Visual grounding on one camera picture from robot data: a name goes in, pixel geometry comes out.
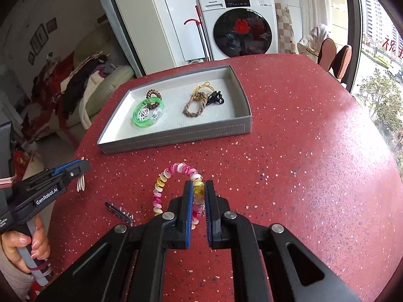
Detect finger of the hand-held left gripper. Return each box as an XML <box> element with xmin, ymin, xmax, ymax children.
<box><xmin>61</xmin><ymin>161</ymin><xmax>91</xmax><ymax>183</ymax></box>
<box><xmin>53</xmin><ymin>160</ymin><xmax>82</xmax><ymax>177</ymax></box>

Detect white bag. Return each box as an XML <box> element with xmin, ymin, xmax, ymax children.
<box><xmin>297</xmin><ymin>23</ymin><xmax>331</xmax><ymax>60</ymax></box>

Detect grey jewelry tray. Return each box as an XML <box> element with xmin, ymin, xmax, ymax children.
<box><xmin>97</xmin><ymin>65</ymin><xmax>253</xmax><ymax>155</ymax></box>

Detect brown spiral hair tie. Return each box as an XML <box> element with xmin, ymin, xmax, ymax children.
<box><xmin>146</xmin><ymin>90</ymin><xmax>162</xmax><ymax>109</ymax></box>

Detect yellow hair tie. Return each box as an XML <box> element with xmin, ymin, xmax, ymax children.
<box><xmin>192</xmin><ymin>82</ymin><xmax>215</xmax><ymax>99</ymax></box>

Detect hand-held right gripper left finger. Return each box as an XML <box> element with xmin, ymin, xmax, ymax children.
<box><xmin>35</xmin><ymin>182</ymin><xmax>193</xmax><ymax>302</ymax></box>

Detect white hair clips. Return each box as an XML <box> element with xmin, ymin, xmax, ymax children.
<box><xmin>76</xmin><ymin>157</ymin><xmax>86</xmax><ymax>192</ymax></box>

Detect pile of clothes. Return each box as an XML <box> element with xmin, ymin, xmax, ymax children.
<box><xmin>31</xmin><ymin>52</ymin><xmax>117</xmax><ymax>123</ymax></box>

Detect cream sofa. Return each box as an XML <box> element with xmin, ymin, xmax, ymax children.
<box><xmin>63</xmin><ymin>25</ymin><xmax>136</xmax><ymax>133</ymax></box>

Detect black claw hair clip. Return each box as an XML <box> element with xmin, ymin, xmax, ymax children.
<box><xmin>206</xmin><ymin>91</ymin><xmax>225</xmax><ymax>106</ymax></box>

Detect white cabinet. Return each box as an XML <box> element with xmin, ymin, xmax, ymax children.
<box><xmin>156</xmin><ymin>0</ymin><xmax>208</xmax><ymax>66</ymax></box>

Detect person's left hand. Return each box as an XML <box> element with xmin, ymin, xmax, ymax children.
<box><xmin>0</xmin><ymin>215</ymin><xmax>51</xmax><ymax>274</ymax></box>

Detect pink yellow bead bracelet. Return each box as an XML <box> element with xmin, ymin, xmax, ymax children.
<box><xmin>153</xmin><ymin>161</ymin><xmax>207</xmax><ymax>227</ymax></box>

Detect brown chair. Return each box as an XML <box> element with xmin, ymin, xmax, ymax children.
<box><xmin>318</xmin><ymin>39</ymin><xmax>337</xmax><ymax>71</ymax></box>
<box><xmin>332</xmin><ymin>45</ymin><xmax>352</xmax><ymax>81</ymax></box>

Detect white washing machine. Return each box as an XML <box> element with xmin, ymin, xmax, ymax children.
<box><xmin>197</xmin><ymin>0</ymin><xmax>279</xmax><ymax>61</ymax></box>

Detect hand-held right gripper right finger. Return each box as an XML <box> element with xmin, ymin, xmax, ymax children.
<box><xmin>205</xmin><ymin>181</ymin><xmax>361</xmax><ymax>302</ymax></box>

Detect green bangle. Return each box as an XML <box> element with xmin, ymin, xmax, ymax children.
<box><xmin>132</xmin><ymin>98</ymin><xmax>165</xmax><ymax>128</ymax></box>

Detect braided beige bracelet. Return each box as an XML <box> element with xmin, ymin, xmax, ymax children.
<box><xmin>183</xmin><ymin>93</ymin><xmax>208</xmax><ymax>118</ymax></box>

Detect large picture frame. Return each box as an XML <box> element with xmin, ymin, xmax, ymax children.
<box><xmin>30</xmin><ymin>23</ymin><xmax>48</xmax><ymax>55</ymax></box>

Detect red-handled mop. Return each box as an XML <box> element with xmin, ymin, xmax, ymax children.
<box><xmin>184</xmin><ymin>6</ymin><xmax>212</xmax><ymax>62</ymax></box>

